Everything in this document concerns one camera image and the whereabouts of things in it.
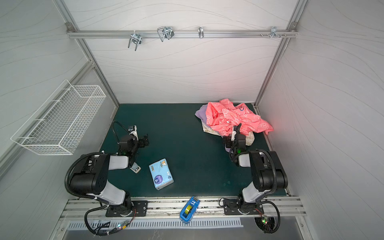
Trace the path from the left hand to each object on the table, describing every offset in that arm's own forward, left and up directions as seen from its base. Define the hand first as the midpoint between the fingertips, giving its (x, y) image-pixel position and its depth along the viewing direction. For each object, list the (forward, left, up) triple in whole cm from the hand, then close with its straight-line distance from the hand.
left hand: (142, 132), depth 95 cm
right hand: (+2, -61, -1) cm, 61 cm away
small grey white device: (-22, -1, -5) cm, 22 cm away
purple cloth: (+21, -38, -4) cm, 44 cm away
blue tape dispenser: (-42, -33, -2) cm, 54 cm away
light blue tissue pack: (-26, -17, -2) cm, 31 cm away
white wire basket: (-13, +28, +24) cm, 39 cm away
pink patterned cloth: (+6, -52, +10) cm, 54 cm away
